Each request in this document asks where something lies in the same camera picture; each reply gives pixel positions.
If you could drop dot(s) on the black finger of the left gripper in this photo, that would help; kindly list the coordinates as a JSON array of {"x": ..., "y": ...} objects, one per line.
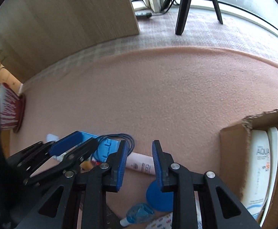
[{"x": 77, "y": 155}]

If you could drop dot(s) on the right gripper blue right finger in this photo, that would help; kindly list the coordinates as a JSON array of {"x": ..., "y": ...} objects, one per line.
[{"x": 175, "y": 178}]

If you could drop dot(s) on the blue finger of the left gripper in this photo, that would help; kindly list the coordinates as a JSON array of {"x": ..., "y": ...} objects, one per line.
[{"x": 66, "y": 143}]

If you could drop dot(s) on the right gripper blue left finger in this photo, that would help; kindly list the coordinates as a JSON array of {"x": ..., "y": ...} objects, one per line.
[{"x": 107, "y": 177}]

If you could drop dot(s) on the small white grey cap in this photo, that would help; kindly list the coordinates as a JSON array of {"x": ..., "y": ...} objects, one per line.
[{"x": 52, "y": 138}]

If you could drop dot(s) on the orange cartoon toy figure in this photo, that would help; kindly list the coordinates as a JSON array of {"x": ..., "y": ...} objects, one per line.
[{"x": 88, "y": 165}]

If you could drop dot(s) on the blue round lid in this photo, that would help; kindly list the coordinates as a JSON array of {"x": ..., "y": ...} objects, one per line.
[{"x": 158, "y": 200}]

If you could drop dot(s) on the blue card with cord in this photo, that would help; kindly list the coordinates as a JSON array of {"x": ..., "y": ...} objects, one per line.
[{"x": 109, "y": 143}]

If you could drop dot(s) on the pink lotion bottle grey cap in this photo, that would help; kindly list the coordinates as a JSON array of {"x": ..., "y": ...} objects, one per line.
[{"x": 140, "y": 163}]

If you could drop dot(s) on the white printed tissue pack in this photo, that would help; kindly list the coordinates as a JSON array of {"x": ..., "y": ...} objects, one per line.
[{"x": 165, "y": 222}]

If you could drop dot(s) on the small blue liquid bottle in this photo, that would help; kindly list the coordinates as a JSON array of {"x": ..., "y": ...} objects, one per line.
[{"x": 137, "y": 214}]

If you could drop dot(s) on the white Aqua sunscreen tube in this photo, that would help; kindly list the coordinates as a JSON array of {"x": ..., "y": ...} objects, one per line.
[{"x": 258, "y": 175}]

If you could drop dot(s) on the white patterned tube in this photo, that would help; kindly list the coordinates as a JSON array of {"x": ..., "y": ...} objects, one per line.
[{"x": 58, "y": 158}]

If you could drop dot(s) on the black card package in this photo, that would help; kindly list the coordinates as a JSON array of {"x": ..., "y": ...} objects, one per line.
[{"x": 112, "y": 220}]

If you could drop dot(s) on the cardboard box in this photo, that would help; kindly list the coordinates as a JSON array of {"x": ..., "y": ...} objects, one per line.
[{"x": 234, "y": 149}]

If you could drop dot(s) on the potted green plant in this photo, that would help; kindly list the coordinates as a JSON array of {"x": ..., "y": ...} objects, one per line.
[{"x": 12, "y": 107}]

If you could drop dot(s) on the white massage stick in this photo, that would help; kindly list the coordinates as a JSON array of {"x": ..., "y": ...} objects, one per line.
[{"x": 273, "y": 140}]

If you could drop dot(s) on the wooden board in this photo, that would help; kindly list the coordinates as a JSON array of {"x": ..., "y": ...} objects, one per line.
[{"x": 35, "y": 34}]

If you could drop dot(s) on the black tripod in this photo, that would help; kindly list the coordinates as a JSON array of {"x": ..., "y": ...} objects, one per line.
[{"x": 184, "y": 7}]

